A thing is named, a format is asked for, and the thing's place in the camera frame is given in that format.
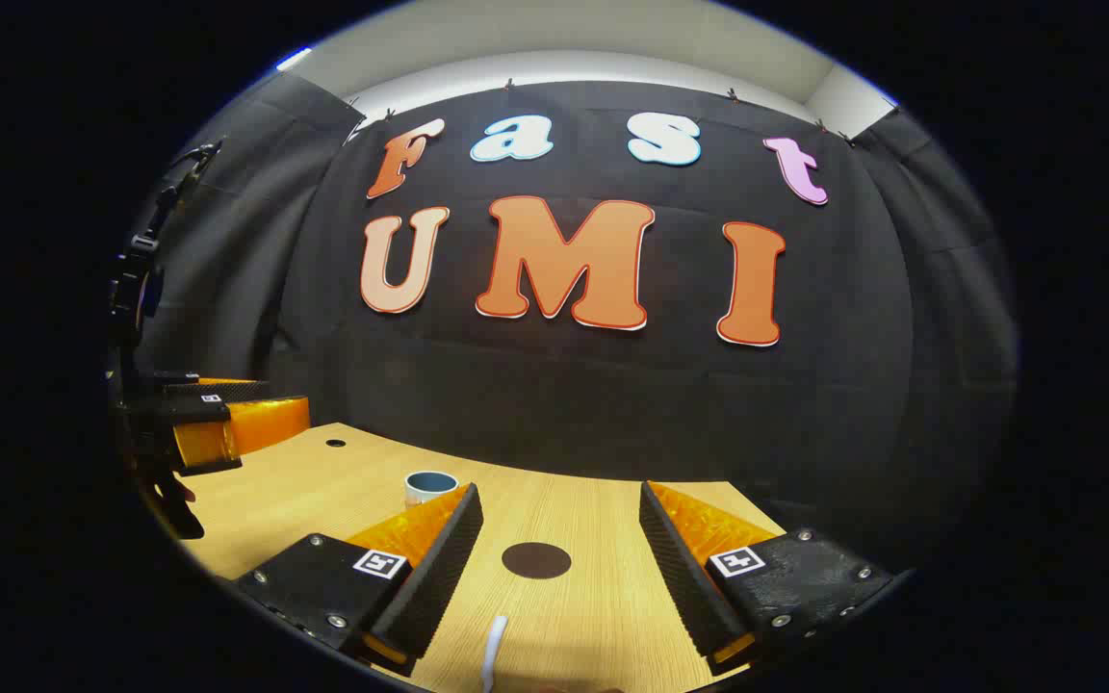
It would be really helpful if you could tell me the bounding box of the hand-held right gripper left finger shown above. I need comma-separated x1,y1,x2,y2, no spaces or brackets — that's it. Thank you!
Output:
232,483,484,677

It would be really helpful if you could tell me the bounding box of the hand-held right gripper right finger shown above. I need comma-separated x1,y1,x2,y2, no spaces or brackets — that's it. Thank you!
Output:
639,481,897,677

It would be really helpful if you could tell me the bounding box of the pale blue cup wooden handle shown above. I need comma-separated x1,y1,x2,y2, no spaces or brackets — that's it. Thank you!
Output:
405,471,460,508

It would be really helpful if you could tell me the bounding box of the round dark brown coaster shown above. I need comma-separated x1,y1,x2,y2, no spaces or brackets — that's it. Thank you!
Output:
502,542,573,580

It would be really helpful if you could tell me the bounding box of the white toothbrush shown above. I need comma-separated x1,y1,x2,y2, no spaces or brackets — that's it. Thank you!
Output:
480,616,509,693

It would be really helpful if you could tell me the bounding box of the wooden desktop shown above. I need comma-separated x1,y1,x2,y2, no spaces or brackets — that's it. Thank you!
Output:
174,422,787,693

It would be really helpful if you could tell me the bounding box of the black backdrop cloth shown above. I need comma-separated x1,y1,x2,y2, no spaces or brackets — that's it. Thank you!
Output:
136,72,1022,578

